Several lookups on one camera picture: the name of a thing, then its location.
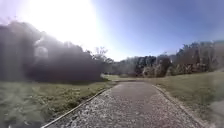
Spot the grey paved path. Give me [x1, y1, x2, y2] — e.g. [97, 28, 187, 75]
[41, 79, 209, 128]

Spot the dark wood of trees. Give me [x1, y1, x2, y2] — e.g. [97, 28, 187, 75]
[0, 20, 114, 84]

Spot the pale kerb strip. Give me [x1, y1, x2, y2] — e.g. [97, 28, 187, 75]
[40, 87, 114, 128]

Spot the row of trees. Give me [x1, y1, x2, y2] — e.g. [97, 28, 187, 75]
[103, 39, 224, 79]

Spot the grass beside kerb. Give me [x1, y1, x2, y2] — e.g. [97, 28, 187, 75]
[0, 78, 118, 128]

